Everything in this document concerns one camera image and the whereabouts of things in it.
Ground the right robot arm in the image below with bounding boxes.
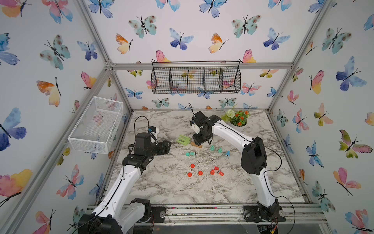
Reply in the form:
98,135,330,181
190,111,286,223

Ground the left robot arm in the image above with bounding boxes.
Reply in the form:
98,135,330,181
74,132,171,234

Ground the potted flower plant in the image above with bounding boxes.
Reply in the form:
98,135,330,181
221,109,250,127

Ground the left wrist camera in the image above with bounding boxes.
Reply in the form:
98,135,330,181
148,126,158,143

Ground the black wire wall basket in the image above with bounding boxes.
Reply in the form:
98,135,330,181
149,61,242,95

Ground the white mesh wall basket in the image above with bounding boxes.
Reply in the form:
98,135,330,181
68,96,124,154

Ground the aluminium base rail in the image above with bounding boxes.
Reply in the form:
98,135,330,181
84,203,325,226

